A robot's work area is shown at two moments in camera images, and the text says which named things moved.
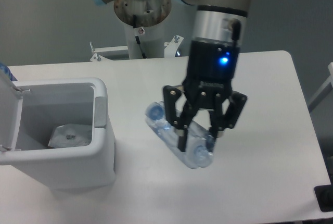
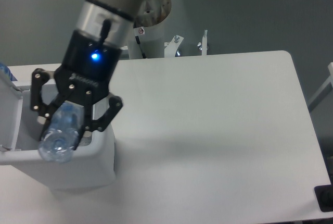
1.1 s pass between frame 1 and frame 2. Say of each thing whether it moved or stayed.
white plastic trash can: stayed
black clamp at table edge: stayed
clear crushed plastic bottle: moved
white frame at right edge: stayed
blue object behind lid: stayed
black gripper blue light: moved
